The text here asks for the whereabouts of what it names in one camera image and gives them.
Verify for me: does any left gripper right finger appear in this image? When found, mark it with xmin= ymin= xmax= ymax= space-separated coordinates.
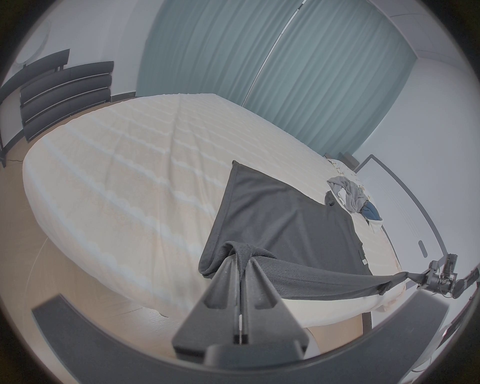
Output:
xmin=244 ymin=258 xmax=311 ymax=366

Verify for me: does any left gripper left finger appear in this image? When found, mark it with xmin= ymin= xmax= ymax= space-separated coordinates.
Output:
xmin=172 ymin=256 xmax=241 ymax=365

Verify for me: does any black T-shirt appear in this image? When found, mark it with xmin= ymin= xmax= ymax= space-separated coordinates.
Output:
xmin=198 ymin=160 xmax=409 ymax=301

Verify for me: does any pile of clothes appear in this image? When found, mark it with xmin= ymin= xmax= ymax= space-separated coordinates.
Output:
xmin=327 ymin=175 xmax=383 ymax=234

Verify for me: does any bed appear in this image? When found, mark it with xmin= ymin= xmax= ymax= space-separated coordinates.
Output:
xmin=22 ymin=93 xmax=447 ymax=334

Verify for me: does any white printed pillow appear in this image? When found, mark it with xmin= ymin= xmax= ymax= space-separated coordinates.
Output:
xmin=326 ymin=159 xmax=370 ymax=196

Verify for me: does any grey bedside table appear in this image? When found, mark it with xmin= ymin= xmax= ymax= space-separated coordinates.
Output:
xmin=323 ymin=152 xmax=359 ymax=167

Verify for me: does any blue-green curtain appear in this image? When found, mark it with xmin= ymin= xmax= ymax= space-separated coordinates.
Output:
xmin=242 ymin=0 xmax=419 ymax=156
xmin=136 ymin=0 xmax=304 ymax=107

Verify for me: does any round white mirror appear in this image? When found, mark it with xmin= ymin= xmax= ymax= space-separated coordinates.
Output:
xmin=20 ymin=18 xmax=52 ymax=67

